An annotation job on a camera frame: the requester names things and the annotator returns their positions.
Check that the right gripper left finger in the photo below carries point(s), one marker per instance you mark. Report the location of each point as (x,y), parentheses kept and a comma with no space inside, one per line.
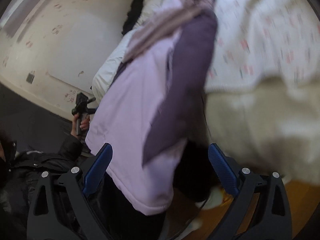
(78,183)

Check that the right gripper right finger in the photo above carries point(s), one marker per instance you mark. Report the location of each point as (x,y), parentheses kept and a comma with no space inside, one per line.
(260,208)

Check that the lilac and purple jacket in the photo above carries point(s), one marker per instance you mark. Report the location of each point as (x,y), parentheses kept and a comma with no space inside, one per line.
(151,106)

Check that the person's left hand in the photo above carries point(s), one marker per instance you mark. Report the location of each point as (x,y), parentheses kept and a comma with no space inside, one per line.
(84,125)

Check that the white cherry print bed quilt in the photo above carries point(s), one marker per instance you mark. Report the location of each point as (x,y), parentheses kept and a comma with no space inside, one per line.
(262,89)

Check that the black garment pile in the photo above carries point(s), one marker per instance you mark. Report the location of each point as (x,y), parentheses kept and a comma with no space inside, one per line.
(139,11)

